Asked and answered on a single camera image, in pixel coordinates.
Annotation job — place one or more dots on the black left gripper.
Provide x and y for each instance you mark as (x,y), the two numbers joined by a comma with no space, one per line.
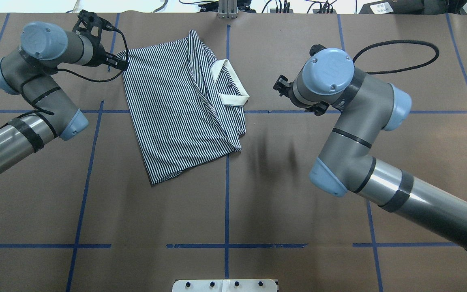
(100,55)

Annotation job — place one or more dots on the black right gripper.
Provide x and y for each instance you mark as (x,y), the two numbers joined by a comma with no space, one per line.
(316,108)

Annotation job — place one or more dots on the blue white striped polo shirt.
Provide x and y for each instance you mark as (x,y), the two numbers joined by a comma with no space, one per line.
(186,105)

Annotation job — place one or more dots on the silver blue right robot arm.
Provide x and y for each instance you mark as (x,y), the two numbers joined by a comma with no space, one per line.
(368,105)

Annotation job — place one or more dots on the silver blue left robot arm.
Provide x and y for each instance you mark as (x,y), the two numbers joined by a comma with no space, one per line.
(27,71)

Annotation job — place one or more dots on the black power supply box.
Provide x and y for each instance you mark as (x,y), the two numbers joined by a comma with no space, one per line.
(380,7)

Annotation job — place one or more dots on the aluminium frame post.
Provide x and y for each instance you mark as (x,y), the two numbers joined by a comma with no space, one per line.
(227,9)

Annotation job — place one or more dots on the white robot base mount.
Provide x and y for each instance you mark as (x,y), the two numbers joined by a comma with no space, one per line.
(225,285)

